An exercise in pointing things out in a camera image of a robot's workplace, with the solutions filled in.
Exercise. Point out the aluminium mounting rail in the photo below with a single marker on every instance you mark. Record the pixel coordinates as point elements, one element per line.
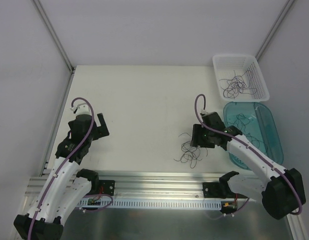
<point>162,179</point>

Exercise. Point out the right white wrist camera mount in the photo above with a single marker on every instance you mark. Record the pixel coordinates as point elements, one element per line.
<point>204,112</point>

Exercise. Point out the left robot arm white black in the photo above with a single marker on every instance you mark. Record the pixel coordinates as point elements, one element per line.
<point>66,184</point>

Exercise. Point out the white perforated plastic basket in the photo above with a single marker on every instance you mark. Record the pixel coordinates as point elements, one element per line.
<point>239,78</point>

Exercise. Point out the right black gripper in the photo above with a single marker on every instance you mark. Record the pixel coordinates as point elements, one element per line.
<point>198,136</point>

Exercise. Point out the aluminium frame post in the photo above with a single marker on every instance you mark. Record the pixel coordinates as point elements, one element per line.
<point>287,7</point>
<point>53,34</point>

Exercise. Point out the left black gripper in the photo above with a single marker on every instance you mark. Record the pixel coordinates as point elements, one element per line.
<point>98,130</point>

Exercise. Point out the white slotted cable duct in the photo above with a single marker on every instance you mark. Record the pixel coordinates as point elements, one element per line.
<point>126,203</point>

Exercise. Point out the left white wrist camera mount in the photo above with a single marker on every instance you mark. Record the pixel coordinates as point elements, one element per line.
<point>81,109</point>

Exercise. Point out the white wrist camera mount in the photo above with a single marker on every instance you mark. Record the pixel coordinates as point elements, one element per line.
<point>81,109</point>
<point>204,112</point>

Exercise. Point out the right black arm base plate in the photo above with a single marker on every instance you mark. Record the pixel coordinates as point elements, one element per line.
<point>217,190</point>

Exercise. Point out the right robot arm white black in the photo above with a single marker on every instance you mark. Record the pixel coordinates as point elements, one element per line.
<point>280,190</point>

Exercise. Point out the right aluminium frame post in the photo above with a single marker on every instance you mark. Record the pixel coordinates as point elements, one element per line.
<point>287,7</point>

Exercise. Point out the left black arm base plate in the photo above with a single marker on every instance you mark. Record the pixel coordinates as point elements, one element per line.
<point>103,187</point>

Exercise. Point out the left aluminium frame post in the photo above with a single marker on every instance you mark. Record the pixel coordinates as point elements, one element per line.
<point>53,34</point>

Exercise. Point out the teal transparent plastic tray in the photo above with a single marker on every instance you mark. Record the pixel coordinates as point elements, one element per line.
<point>255,121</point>

